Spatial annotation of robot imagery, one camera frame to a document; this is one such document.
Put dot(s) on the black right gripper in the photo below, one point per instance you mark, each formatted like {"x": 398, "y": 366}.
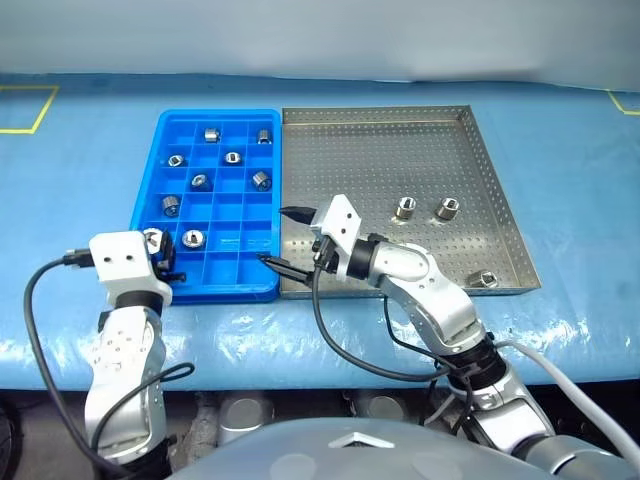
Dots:
{"x": 327, "y": 257}

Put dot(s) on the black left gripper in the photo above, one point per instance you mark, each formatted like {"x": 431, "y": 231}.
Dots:
{"x": 165, "y": 262}

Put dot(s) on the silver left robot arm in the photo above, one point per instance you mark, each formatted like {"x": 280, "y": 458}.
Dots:
{"x": 125, "y": 380}

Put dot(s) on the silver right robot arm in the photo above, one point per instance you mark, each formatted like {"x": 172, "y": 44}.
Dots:
{"x": 430, "y": 295}

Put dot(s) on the blue plastic compartment tray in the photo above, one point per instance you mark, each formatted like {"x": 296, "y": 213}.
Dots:
{"x": 225, "y": 270}

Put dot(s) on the perforated steel tray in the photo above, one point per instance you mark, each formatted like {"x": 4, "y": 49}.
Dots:
{"x": 370, "y": 160}

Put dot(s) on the small metal roller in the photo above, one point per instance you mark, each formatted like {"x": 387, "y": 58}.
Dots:
{"x": 170, "y": 205}
{"x": 233, "y": 157}
{"x": 151, "y": 236}
{"x": 192, "y": 238}
{"x": 260, "y": 180}
{"x": 405, "y": 206}
{"x": 485, "y": 278}
{"x": 263, "y": 136}
{"x": 199, "y": 181}
{"x": 212, "y": 134}
{"x": 176, "y": 160}
{"x": 447, "y": 207}

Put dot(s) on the blue plastic table cover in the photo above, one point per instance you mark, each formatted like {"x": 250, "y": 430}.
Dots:
{"x": 80, "y": 190}

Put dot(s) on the silver round cylinder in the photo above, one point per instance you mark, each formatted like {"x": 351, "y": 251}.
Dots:
{"x": 245, "y": 415}
{"x": 386, "y": 407}

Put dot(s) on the grey robot torso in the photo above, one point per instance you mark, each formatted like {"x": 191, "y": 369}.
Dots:
{"x": 300, "y": 457}

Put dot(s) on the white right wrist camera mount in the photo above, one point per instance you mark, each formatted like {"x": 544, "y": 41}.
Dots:
{"x": 340, "y": 222}

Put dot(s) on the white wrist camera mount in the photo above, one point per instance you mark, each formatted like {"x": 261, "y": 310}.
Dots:
{"x": 340, "y": 222}
{"x": 120, "y": 265}

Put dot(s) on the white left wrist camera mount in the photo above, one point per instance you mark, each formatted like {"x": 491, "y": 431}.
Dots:
{"x": 120, "y": 265}

